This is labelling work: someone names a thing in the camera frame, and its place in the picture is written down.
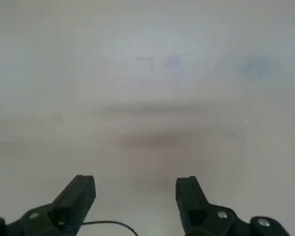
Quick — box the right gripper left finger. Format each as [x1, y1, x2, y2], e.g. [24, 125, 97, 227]
[0, 175, 96, 236]

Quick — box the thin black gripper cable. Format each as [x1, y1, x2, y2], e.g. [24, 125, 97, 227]
[82, 220, 138, 236]

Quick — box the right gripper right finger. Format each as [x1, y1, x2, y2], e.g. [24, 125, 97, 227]
[176, 176, 292, 236]

